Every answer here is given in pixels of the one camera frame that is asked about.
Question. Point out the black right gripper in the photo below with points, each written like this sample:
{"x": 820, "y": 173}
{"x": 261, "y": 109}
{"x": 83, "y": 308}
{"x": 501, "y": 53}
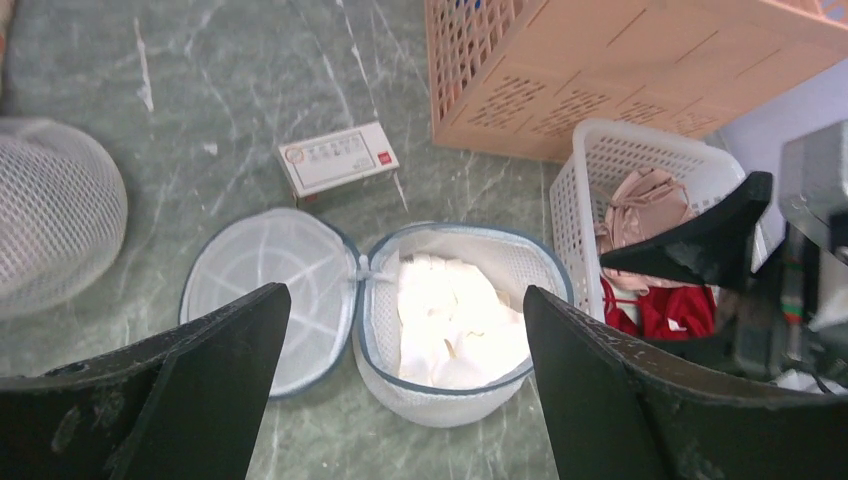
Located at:
{"x": 786, "y": 322}

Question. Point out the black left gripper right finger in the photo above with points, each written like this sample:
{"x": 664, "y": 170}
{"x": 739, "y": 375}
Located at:
{"x": 616, "y": 407}

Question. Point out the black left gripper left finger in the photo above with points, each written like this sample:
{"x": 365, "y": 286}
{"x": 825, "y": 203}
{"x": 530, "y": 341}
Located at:
{"x": 183, "y": 404}

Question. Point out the white bra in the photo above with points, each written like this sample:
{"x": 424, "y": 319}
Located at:
{"x": 457, "y": 331}

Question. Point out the round white mesh laundry bag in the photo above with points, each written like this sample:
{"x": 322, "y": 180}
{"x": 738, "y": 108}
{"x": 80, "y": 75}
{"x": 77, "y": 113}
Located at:
{"x": 344, "y": 299}

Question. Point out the white plastic laundry basket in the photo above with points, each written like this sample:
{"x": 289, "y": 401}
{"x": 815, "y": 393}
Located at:
{"x": 604, "y": 153}

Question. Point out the red garment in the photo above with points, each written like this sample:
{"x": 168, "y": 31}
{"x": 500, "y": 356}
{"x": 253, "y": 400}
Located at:
{"x": 675, "y": 314}

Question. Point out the pink satin garment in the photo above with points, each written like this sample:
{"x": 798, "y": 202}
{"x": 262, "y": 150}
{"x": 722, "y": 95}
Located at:
{"x": 647, "y": 203}

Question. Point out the peach plastic desk organizer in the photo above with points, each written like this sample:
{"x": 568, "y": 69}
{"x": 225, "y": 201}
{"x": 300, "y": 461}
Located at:
{"x": 515, "y": 78}

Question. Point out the white cardboard box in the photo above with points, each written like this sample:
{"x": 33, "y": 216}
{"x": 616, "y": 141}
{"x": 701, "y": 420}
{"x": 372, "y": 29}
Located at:
{"x": 328, "y": 161}

